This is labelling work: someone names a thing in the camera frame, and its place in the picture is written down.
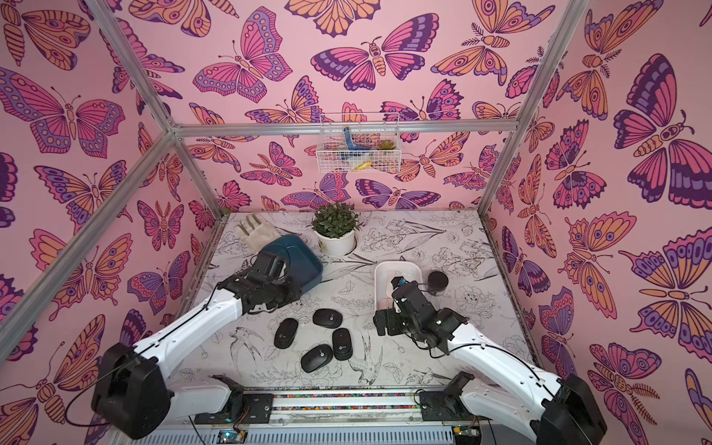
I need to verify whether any pink mouse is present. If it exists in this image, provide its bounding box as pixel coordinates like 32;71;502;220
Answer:
376;298;393;311

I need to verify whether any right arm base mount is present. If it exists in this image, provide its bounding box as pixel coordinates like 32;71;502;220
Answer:
413;372;491;422

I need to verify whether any white wire basket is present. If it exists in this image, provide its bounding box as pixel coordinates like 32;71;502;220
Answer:
314;112;402;174

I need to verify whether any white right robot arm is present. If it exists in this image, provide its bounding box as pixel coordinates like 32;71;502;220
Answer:
374;276;607;444

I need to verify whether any small black round jar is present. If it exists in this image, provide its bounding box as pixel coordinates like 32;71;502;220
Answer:
426;271;450;296

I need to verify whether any black mouse bottom front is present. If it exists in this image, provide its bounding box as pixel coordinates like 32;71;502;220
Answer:
300;344;334;374

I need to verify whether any teal storage box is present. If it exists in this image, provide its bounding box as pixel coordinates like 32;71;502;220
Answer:
263;235;324;293

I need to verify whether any white storage box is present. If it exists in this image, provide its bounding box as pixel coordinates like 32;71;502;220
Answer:
374;261;423;311

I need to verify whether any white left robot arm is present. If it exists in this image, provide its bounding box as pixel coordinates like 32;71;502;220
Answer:
91;251;302;439

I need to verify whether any beige work glove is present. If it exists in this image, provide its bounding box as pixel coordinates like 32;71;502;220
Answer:
235;214;281;253

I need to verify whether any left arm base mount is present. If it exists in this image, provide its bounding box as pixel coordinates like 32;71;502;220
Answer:
193;375;274;426

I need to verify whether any aluminium front rail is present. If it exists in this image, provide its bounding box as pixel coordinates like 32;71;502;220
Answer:
163;384;551;432

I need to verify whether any potted green plant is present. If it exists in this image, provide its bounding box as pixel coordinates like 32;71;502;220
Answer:
311;203;361;257

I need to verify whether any blue toy in basket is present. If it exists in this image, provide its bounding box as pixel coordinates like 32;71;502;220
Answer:
340;127;373;161

